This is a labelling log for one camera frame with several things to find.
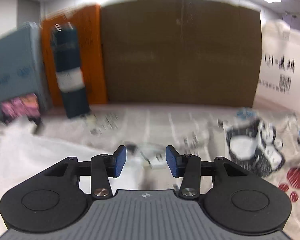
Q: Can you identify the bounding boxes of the white garment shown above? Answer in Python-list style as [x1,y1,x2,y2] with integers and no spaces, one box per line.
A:
[0,118,146,240]

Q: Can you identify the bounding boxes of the printed grey bed sheet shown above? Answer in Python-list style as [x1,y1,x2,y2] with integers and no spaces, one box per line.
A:
[34,106,300,239]

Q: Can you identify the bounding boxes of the smartphone showing video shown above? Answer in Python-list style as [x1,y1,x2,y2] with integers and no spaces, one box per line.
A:
[0,93,42,125]

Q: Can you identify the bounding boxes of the dark blue vacuum bottle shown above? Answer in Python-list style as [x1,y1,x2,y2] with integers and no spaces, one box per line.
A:
[51,22,90,119]

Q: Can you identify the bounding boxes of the large brown cardboard box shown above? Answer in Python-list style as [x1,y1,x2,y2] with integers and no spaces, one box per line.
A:
[101,0,262,107]

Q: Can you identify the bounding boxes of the white shopping bag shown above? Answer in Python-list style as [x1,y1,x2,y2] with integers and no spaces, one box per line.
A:
[255,20,300,113]

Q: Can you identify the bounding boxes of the light blue cardboard box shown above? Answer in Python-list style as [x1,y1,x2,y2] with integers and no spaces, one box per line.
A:
[0,22,52,118]

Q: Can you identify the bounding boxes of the orange cardboard box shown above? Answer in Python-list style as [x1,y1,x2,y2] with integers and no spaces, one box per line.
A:
[41,5,108,106]

